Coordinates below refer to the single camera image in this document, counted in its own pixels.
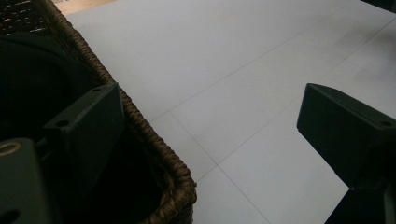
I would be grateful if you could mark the white table cover sheet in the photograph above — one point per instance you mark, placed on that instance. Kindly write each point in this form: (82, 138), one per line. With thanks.
(236, 77)

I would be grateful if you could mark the wooden table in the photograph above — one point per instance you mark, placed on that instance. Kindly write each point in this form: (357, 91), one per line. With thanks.
(77, 4)

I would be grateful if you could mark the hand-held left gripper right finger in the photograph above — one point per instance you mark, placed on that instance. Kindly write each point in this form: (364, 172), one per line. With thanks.
(342, 133)

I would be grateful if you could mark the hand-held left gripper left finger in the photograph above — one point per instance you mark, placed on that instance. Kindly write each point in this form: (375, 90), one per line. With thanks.
(90, 130)

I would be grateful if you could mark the brown woven basket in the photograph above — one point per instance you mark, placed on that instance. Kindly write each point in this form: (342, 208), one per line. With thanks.
(176, 186)

